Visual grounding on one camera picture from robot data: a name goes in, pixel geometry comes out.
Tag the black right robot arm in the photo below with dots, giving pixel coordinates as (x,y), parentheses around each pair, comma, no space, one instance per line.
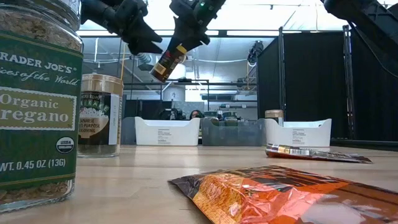
(367,21)

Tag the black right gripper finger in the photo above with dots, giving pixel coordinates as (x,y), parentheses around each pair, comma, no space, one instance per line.
(200,41)
(185,34)

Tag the green lid oregano jar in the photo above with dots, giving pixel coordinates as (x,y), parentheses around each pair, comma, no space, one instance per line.
(37,124)
(211,114)
(230,114)

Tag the white plastic bin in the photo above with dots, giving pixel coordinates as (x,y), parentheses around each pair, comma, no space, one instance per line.
(168,133)
(298,133)

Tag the dark grey plastic bin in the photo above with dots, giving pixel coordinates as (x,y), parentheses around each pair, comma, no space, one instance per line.
(128,132)

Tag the person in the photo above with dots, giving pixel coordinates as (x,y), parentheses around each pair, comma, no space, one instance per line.
(196,114)

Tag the yellow lid spice jar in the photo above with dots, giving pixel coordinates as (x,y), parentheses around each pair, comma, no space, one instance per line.
(168,65)

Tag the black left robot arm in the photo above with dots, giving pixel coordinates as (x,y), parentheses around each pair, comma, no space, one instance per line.
(93,12)

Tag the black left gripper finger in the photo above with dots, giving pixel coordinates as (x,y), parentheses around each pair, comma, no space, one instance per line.
(140,47)
(143,32)

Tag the tan lid seasoning jar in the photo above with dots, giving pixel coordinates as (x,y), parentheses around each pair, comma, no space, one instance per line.
(274,114)
(99,124)

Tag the black curtain partition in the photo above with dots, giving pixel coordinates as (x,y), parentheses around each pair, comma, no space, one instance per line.
(311,81)

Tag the black hanging device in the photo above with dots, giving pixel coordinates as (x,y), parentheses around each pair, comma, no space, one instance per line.
(255,51)

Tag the orange brown seasoning packet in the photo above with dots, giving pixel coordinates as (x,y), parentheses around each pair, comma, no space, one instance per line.
(311,153)
(264,196)

